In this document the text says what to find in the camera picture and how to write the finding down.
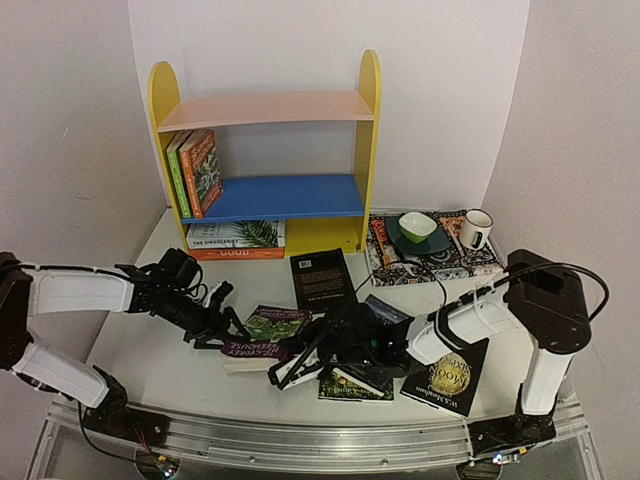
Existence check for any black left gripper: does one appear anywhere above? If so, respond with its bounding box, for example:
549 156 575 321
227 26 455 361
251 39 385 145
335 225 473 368
161 288 252 350

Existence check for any purple Treehouse book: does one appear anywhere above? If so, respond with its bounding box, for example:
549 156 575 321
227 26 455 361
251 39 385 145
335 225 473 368
220 305 313 375

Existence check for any large orange Good Morning book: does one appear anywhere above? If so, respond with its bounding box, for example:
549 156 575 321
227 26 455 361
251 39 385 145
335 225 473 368
188 247 285 261

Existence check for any white Singularity palm book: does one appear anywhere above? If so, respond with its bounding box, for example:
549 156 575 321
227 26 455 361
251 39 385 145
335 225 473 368
186 220 286 249

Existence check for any orange cartoon paperback book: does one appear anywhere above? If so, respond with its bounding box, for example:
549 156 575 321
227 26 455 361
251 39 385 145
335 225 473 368
179 129 223 219

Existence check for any green cartoon paperback book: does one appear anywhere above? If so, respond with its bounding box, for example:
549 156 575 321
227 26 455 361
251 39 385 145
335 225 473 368
166 130 193 218

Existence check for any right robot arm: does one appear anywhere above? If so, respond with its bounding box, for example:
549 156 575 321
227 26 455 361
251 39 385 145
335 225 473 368
268 249 593 447

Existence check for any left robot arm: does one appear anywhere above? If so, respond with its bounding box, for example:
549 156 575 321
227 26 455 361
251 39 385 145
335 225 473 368
1 248 250 437

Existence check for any dark green forest book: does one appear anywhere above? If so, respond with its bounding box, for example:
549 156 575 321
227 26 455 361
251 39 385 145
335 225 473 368
317 372 394 403

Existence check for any black paperback barcode book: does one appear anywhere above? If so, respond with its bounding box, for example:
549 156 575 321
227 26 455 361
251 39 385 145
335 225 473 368
290 248 356 314

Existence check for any Nineteen Eighty-Four book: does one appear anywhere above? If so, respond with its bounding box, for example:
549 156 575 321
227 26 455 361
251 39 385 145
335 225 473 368
318 294 413 397

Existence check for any patterned cloth mat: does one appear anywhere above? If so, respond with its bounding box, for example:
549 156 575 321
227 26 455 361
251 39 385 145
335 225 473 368
366 210 503 287

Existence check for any yellow pink blue bookshelf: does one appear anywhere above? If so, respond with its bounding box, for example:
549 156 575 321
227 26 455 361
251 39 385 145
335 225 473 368
148 49 382 256

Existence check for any black Moon and Sixpence book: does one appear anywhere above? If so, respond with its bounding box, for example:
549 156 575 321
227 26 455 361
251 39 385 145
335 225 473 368
400 338 489 418

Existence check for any green white bowl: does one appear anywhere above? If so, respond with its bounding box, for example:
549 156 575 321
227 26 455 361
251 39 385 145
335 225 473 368
398 212 437 243

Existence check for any white mug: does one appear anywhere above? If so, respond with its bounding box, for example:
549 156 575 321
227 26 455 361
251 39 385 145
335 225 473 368
458 209 494 251

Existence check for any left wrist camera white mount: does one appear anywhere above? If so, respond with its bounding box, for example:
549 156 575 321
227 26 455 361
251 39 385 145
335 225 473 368
202 282 227 308

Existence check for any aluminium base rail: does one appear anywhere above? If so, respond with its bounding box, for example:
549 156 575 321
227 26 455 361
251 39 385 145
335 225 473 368
44 394 586 464

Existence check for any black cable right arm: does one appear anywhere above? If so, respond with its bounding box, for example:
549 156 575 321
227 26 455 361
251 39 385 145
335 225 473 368
349 264 611 321

